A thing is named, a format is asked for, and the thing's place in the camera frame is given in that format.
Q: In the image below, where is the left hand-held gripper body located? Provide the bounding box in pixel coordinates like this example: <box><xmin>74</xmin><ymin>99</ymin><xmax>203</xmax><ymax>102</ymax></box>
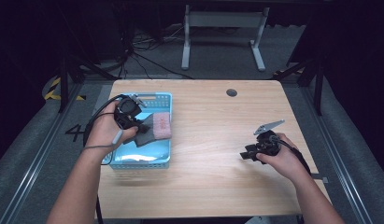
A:
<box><xmin>113</xmin><ymin>93</ymin><xmax>148</xmax><ymax>131</ymax></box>

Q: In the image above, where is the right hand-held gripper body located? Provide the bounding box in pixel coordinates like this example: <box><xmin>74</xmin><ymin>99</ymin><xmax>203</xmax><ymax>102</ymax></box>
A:
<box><xmin>253</xmin><ymin>119</ymin><xmax>287</xmax><ymax>157</ymax></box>

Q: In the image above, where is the grey and pink sock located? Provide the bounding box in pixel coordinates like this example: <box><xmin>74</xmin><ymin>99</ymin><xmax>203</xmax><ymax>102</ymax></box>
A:
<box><xmin>133</xmin><ymin>111</ymin><xmax>173</xmax><ymax>148</ymax></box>

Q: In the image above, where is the light blue plastic basket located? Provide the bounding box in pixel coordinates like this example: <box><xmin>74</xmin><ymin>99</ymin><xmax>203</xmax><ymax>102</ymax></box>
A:
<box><xmin>100</xmin><ymin>91</ymin><xmax>174</xmax><ymax>170</ymax></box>

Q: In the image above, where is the person's right hand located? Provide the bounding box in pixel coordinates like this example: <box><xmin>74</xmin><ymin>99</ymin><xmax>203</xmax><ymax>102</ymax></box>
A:
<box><xmin>256</xmin><ymin>133</ymin><xmax>304</xmax><ymax>182</ymax></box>

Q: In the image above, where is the person's left hand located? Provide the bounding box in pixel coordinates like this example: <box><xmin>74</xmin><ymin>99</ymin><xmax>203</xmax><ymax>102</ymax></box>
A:
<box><xmin>84</xmin><ymin>100</ymin><xmax>140</xmax><ymax>154</ymax></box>

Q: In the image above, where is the black metal stand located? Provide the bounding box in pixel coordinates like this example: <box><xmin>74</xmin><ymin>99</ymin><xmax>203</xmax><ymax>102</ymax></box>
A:
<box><xmin>272</xmin><ymin>52</ymin><xmax>325</xmax><ymax>117</ymax></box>
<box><xmin>55</xmin><ymin>46</ymin><xmax>121</xmax><ymax>114</ymax></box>

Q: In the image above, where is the yellow and black floor tape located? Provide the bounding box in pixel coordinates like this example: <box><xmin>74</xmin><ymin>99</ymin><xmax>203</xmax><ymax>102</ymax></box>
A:
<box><xmin>43</xmin><ymin>76</ymin><xmax>87</xmax><ymax>102</ymax></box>

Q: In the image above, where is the grey wrist strap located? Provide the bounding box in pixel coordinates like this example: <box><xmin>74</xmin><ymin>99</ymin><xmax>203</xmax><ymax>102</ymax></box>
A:
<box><xmin>81</xmin><ymin>129</ymin><xmax>124</xmax><ymax>166</ymax></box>

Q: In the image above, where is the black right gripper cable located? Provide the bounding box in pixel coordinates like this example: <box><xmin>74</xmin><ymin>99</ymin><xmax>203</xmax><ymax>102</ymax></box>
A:
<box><xmin>273</xmin><ymin>135</ymin><xmax>313</xmax><ymax>175</ymax></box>

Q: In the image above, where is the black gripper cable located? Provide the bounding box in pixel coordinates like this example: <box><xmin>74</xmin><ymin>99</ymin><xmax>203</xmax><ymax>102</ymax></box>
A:
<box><xmin>273</xmin><ymin>135</ymin><xmax>313</xmax><ymax>175</ymax></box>
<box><xmin>82</xmin><ymin>93</ymin><xmax>125</xmax><ymax>147</ymax></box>

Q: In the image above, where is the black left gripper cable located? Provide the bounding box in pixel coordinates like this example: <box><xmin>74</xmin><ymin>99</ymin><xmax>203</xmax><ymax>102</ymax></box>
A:
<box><xmin>82</xmin><ymin>93</ymin><xmax>125</xmax><ymax>147</ymax></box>

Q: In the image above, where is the black floor cable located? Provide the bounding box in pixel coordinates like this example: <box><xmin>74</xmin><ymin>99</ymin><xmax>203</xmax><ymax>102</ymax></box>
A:
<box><xmin>130</xmin><ymin>50</ymin><xmax>194</xmax><ymax>80</ymax></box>

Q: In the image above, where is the metal floor rail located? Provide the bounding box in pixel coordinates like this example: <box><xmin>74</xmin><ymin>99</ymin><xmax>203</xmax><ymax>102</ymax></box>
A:
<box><xmin>0</xmin><ymin>83</ymin><xmax>85</xmax><ymax>224</ymax></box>
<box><xmin>300</xmin><ymin>86</ymin><xmax>374</xmax><ymax>224</ymax></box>

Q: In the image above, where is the white metal desk frame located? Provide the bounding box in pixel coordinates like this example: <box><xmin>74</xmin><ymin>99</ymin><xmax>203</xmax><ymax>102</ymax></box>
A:
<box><xmin>180</xmin><ymin>4</ymin><xmax>271</xmax><ymax>73</ymax></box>

